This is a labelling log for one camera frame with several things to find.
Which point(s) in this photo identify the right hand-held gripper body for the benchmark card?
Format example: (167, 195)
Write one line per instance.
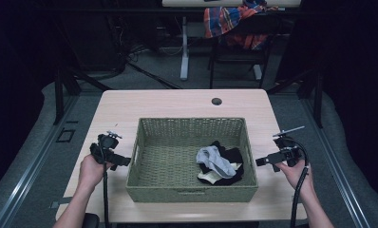
(289, 148)

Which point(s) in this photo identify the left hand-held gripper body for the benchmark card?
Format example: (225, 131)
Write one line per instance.
(106, 143)

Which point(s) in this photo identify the pile of socks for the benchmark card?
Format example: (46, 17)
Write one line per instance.
(234, 155)

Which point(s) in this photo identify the green woven basket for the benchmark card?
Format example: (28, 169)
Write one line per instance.
(165, 158)

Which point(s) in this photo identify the grey sock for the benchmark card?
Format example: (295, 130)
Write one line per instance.
(214, 160)

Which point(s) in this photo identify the cream and black sock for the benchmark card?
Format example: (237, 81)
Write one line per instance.
(209, 180)

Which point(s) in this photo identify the person's right hand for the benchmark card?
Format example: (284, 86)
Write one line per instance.
(294, 174)

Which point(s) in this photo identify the person's left hand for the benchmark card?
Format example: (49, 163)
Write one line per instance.
(90, 172)

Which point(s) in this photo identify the black metal stand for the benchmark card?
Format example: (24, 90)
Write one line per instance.
(317, 98)
(60, 95)

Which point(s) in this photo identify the black seat edge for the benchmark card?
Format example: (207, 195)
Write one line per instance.
(91, 221)

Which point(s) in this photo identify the grey tape strip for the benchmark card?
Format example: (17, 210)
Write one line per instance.
(59, 202)

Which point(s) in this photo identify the black chair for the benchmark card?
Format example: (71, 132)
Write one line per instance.
(241, 55)

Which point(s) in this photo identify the white background desk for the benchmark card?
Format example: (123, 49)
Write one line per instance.
(184, 47)

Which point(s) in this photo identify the plaid cloth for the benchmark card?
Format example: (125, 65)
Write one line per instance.
(223, 19)

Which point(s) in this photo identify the black floor socket frame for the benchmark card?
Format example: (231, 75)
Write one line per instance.
(65, 135)

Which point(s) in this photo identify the aluminium floor rail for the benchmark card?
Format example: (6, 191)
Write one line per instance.
(339, 171)
(28, 167)

